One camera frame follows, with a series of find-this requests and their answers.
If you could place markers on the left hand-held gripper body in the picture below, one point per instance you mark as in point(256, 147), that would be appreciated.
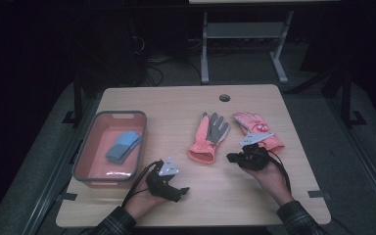
point(166, 171)

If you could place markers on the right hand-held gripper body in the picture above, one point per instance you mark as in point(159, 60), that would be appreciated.
point(256, 156)

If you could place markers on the pink glove with red print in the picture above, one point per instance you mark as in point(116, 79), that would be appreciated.
point(251, 122)

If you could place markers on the pink basket with grey rim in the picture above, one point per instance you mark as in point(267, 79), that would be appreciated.
point(111, 153)

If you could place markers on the person's left hand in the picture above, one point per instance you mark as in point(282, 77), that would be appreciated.
point(143, 202)

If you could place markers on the person's right hand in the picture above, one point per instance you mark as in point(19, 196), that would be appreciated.
point(272, 182)

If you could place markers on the pink glove with grey palm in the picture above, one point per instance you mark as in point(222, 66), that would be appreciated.
point(209, 137)

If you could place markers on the black tape strip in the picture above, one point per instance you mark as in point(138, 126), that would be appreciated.
point(67, 196)
point(319, 194)

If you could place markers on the metal frame rail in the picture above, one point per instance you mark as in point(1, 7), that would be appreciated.
point(362, 166)
point(50, 182)

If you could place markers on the black stand post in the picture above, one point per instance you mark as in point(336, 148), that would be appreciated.
point(77, 98)
point(346, 98)

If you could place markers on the grey metal stand frame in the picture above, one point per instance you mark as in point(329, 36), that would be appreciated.
point(241, 30)

